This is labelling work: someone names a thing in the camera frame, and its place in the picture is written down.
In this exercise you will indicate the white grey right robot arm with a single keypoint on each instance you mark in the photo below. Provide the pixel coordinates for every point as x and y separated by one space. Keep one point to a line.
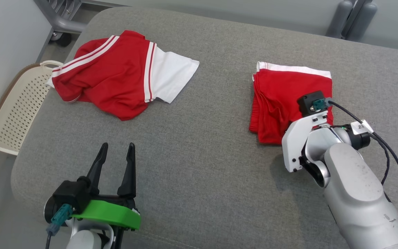
354 193

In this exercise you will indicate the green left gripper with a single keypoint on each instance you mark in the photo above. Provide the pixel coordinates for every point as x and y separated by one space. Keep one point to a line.
116 214

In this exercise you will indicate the red and white t-shirt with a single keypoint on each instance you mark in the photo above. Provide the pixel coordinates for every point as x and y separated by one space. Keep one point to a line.
112 76

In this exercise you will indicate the black caster wheel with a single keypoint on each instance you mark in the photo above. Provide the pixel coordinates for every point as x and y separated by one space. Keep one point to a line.
60 38

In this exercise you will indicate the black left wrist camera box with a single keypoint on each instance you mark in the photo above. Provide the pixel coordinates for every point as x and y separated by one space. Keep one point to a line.
71 193

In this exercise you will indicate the grey partition wall post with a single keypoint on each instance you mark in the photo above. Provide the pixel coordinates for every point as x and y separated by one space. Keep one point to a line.
337 19
365 19

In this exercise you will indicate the grey metal cart frame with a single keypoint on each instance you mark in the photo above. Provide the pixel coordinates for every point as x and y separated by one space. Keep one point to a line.
64 24

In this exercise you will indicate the cream perforated laundry basket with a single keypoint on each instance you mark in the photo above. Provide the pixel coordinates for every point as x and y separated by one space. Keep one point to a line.
16 110

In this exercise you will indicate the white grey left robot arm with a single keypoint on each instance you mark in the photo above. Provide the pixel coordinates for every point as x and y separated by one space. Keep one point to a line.
85 240

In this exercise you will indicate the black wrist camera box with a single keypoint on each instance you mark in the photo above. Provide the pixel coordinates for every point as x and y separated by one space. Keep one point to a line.
306 102
71 193

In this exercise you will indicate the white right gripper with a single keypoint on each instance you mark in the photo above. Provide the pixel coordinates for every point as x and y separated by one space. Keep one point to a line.
294 141

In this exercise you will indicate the red shorts white waistband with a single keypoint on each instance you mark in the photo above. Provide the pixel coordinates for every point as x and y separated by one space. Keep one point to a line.
278 97

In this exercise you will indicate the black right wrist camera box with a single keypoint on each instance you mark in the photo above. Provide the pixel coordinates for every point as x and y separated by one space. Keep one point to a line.
306 102

